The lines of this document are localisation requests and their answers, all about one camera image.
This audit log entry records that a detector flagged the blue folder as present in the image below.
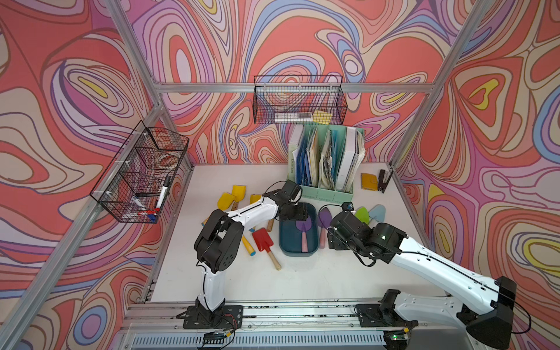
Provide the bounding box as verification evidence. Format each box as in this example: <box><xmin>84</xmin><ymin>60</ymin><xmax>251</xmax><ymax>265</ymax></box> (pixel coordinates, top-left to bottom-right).
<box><xmin>296</xmin><ymin>129</ymin><xmax>312</xmax><ymax>187</ymax></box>

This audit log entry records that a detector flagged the black white marker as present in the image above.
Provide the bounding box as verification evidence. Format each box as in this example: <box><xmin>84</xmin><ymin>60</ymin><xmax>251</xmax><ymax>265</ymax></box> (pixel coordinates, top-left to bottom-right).
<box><xmin>155</xmin><ymin>175</ymin><xmax>172</xmax><ymax>210</ymax></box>

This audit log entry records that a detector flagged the black stapler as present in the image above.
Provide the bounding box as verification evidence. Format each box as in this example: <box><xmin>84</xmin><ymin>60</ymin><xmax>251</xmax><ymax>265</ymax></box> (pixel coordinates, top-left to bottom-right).
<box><xmin>378</xmin><ymin>163</ymin><xmax>394</xmax><ymax>193</ymax></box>

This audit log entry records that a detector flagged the left wire basket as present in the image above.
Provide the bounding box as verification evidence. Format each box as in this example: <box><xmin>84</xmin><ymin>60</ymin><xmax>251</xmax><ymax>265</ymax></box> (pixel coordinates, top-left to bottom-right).
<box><xmin>90</xmin><ymin>121</ymin><xmax>190</xmax><ymax>224</ymax></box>

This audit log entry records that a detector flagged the clear box in basket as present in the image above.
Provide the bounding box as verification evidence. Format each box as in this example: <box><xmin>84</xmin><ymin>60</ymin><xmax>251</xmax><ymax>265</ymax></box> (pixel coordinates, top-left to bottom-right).
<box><xmin>274</xmin><ymin>112</ymin><xmax>313</xmax><ymax>123</ymax></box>

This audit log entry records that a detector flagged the red square shovel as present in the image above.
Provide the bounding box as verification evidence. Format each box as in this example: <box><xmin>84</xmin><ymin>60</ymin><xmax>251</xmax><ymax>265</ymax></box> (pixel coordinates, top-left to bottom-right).
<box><xmin>252</xmin><ymin>228</ymin><xmax>281</xmax><ymax>271</ymax></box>

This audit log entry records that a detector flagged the green file organizer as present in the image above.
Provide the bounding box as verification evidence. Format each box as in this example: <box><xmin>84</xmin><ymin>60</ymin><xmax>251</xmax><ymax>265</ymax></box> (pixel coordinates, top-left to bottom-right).
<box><xmin>287</xmin><ymin>124</ymin><xmax>365</xmax><ymax>204</ymax></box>

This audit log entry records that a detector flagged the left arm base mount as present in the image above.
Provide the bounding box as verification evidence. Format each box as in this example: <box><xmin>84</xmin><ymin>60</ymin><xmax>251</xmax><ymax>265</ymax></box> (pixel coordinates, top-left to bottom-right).
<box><xmin>176</xmin><ymin>305</ymin><xmax>244</xmax><ymax>330</ymax></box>

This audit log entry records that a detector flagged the yellow square shovel yellow handle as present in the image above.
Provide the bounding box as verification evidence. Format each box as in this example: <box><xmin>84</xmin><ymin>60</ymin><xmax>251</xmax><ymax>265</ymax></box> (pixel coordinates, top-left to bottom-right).
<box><xmin>249</xmin><ymin>194</ymin><xmax>262</xmax><ymax>204</ymax></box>

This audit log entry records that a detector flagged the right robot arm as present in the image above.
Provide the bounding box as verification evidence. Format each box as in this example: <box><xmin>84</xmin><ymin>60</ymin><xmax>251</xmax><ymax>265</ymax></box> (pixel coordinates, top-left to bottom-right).
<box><xmin>326</xmin><ymin>202</ymin><xmax>519</xmax><ymax>349</ymax></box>

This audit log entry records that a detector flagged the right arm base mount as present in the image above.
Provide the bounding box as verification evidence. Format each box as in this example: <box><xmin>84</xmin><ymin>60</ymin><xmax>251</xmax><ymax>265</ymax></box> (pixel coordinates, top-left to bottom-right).
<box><xmin>354</xmin><ymin>289</ymin><xmax>419</xmax><ymax>329</ymax></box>

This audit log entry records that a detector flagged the yellow sponge in basket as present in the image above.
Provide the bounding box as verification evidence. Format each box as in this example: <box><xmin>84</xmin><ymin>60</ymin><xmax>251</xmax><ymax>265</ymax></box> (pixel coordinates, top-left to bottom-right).
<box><xmin>312</xmin><ymin>109</ymin><xmax>333</xmax><ymax>125</ymax></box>

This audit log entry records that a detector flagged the yellow sticky note pad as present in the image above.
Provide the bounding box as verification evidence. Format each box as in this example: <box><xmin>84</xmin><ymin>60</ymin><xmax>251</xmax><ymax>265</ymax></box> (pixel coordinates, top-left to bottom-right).
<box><xmin>360</xmin><ymin>173</ymin><xmax>379</xmax><ymax>191</ymax></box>

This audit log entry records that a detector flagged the yellow shovel blue-tipped handle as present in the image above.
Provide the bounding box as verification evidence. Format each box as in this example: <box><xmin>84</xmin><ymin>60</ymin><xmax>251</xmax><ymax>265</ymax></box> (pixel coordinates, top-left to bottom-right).
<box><xmin>241</xmin><ymin>236</ymin><xmax>256</xmax><ymax>256</ymax></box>

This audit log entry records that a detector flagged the yellow shovel wooden handle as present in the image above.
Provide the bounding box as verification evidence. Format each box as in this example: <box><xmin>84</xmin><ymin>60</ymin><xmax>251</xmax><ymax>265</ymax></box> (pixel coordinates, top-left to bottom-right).
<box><xmin>230</xmin><ymin>185</ymin><xmax>246</xmax><ymax>211</ymax></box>

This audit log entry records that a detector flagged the teal storage box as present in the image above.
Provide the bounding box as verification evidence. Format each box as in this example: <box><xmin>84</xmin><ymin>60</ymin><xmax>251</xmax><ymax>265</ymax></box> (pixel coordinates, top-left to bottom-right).
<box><xmin>279</xmin><ymin>203</ymin><xmax>319</xmax><ymax>258</ymax></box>

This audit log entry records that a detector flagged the white book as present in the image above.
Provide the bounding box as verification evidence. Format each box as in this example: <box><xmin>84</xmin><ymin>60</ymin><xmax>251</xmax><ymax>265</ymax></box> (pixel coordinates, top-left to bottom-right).
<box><xmin>335</xmin><ymin>127</ymin><xmax>358</xmax><ymax>192</ymax></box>

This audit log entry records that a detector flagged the green trowel yellow handle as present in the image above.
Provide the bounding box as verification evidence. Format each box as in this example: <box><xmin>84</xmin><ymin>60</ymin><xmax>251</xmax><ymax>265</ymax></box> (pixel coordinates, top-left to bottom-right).
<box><xmin>354</xmin><ymin>207</ymin><xmax>370</xmax><ymax>225</ymax></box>

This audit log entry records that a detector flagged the yellow round shovel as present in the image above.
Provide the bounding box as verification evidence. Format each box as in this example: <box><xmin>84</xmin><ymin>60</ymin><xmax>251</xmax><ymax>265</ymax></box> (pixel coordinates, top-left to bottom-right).
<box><xmin>217</xmin><ymin>192</ymin><xmax>236</xmax><ymax>211</ymax></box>

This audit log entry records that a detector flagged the back wire basket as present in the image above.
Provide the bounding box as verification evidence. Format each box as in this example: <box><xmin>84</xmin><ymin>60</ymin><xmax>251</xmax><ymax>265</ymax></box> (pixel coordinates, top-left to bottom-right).
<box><xmin>252</xmin><ymin>73</ymin><xmax>348</xmax><ymax>125</ymax></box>

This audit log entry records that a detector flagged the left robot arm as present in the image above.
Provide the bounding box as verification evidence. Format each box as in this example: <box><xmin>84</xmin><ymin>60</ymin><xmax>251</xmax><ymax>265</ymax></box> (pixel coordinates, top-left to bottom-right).
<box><xmin>194</xmin><ymin>180</ymin><xmax>308</xmax><ymax>312</ymax></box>

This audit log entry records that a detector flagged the purple trowel pink handle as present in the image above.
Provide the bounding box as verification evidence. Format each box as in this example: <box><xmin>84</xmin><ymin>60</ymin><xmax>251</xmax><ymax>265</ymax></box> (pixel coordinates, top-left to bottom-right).
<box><xmin>318</xmin><ymin>207</ymin><xmax>332</xmax><ymax>249</ymax></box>
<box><xmin>296</xmin><ymin>217</ymin><xmax>312</xmax><ymax>253</ymax></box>

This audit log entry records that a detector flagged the wire basket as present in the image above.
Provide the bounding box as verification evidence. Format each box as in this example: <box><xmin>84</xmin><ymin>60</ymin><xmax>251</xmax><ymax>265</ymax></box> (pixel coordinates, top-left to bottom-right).
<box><xmin>252</xmin><ymin>73</ymin><xmax>348</xmax><ymax>125</ymax></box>
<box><xmin>90</xmin><ymin>121</ymin><xmax>190</xmax><ymax>224</ymax></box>

